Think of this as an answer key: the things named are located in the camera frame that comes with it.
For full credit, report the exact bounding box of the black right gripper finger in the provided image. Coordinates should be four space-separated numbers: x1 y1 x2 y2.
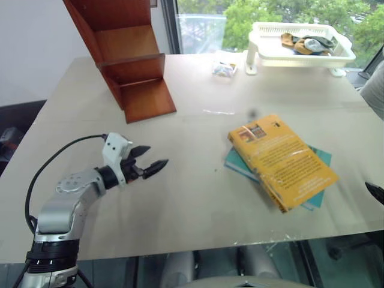
364 181 384 206

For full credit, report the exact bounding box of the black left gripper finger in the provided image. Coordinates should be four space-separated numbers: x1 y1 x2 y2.
131 145 152 157
142 158 170 180

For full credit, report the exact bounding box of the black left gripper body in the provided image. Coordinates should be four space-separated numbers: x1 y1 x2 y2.
120 151 146 184

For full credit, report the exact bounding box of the teal hardcover book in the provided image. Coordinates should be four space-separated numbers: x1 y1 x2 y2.
224 145 333 212

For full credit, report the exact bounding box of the wooden shelf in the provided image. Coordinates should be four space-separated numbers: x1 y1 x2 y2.
62 0 177 124

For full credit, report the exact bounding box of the yellow paperback book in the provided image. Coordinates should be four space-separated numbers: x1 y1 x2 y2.
227 114 340 214

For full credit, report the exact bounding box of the grey office chair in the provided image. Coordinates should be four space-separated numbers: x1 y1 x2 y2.
357 44 384 121

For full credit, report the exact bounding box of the small clear plastic packet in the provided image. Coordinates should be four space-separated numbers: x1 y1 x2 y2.
211 61 238 78

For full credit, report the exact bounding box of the grey cloth in basket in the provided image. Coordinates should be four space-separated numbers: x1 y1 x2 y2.
292 35 335 52

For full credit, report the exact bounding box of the white plastic basket rack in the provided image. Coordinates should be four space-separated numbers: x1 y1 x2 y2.
245 21 357 78

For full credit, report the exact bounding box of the brown cloth in basket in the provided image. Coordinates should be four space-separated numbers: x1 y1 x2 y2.
280 32 331 56

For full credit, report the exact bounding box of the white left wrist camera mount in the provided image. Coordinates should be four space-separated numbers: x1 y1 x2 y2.
101 132 134 188

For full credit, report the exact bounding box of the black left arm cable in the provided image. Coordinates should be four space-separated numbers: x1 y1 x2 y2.
24 134 108 236

